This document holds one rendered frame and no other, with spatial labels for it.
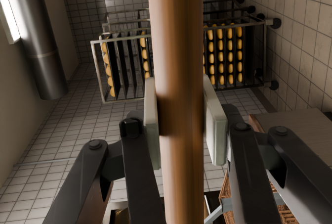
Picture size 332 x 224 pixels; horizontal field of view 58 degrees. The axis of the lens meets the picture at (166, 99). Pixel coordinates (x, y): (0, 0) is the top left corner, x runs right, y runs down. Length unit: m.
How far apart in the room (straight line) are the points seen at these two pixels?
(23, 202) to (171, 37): 2.57
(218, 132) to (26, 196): 2.61
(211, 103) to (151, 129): 0.04
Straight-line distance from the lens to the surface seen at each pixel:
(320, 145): 1.96
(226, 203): 1.44
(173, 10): 0.16
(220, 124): 0.16
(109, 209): 2.35
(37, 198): 2.68
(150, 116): 0.16
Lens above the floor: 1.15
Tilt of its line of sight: level
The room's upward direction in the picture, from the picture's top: 96 degrees counter-clockwise
